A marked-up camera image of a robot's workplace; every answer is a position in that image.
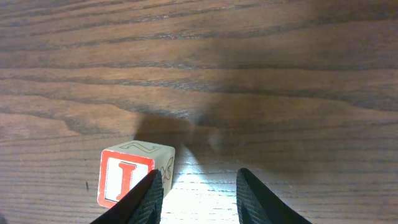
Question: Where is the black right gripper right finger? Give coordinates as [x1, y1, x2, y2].
[236, 168, 311, 224]

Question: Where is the red letter I block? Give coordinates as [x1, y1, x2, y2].
[97, 140, 175, 208]

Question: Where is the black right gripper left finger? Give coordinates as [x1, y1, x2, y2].
[91, 169, 164, 224]

